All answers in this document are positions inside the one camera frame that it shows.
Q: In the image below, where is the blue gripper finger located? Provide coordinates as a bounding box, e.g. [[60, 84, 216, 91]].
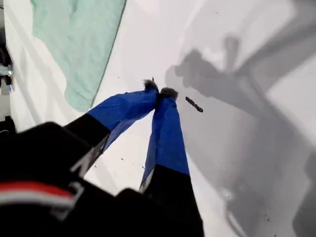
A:
[[138, 87, 201, 218], [63, 78, 159, 154]]

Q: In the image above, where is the small black scrap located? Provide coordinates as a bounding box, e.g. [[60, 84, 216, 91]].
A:
[[185, 96, 204, 114]]

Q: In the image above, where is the pale green T-shirt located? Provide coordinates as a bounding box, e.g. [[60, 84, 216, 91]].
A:
[[31, 0, 127, 112]]

